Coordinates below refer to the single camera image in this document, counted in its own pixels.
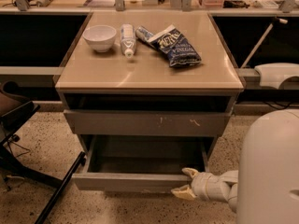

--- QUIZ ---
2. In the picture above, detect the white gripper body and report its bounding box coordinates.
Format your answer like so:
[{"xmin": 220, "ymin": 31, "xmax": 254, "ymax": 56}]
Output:
[{"xmin": 191, "ymin": 173, "xmax": 229, "ymax": 203}]

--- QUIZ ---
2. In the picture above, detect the grey drawer cabinet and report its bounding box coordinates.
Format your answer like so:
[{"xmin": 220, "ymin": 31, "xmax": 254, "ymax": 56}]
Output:
[{"xmin": 52, "ymin": 10, "xmax": 246, "ymax": 161}]

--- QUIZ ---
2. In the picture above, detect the white leaning stick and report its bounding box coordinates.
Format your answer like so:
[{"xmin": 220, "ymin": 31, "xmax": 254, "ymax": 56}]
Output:
[{"xmin": 240, "ymin": 17, "xmax": 288, "ymax": 68}]

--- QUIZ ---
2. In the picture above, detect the grey top drawer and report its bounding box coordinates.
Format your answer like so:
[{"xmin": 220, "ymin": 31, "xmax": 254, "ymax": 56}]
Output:
[{"xmin": 64, "ymin": 110, "xmax": 230, "ymax": 137}]

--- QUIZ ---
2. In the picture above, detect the blue vinegar chip bag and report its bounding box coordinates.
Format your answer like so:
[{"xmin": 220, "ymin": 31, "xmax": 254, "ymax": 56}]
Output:
[{"xmin": 135, "ymin": 25, "xmax": 202, "ymax": 68}]

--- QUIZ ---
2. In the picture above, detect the black floor cable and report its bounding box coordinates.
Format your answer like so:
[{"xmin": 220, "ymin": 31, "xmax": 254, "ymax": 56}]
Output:
[{"xmin": 6, "ymin": 139, "xmax": 32, "ymax": 159}]

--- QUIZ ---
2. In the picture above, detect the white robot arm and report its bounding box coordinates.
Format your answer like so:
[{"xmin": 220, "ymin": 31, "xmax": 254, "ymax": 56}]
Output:
[{"xmin": 172, "ymin": 109, "xmax": 299, "ymax": 224}]

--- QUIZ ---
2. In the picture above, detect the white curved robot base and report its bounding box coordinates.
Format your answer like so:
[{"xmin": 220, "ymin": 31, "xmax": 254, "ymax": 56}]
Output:
[{"xmin": 254, "ymin": 63, "xmax": 299, "ymax": 89}]

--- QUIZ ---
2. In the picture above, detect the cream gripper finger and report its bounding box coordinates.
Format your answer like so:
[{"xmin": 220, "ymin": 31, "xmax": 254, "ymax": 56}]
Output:
[
  {"xmin": 182, "ymin": 167, "xmax": 199, "ymax": 179},
  {"xmin": 171, "ymin": 185, "xmax": 196, "ymax": 201}
]

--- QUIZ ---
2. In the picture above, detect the clear plastic water bottle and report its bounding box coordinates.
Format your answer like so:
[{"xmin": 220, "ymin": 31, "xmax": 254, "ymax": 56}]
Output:
[{"xmin": 121, "ymin": 24, "xmax": 136, "ymax": 58}]

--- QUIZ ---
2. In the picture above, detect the black office chair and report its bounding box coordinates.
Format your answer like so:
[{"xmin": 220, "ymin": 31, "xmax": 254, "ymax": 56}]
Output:
[{"xmin": 0, "ymin": 80, "xmax": 87, "ymax": 224}]

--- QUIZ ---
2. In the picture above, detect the grey drawer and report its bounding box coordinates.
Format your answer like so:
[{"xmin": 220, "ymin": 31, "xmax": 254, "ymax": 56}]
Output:
[
  {"xmin": 73, "ymin": 135, "xmax": 207, "ymax": 193},
  {"xmin": 64, "ymin": 110, "xmax": 230, "ymax": 137}
]

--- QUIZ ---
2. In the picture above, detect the white bowl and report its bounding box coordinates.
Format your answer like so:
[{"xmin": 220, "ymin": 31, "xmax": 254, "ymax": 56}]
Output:
[{"xmin": 82, "ymin": 25, "xmax": 117, "ymax": 52}]

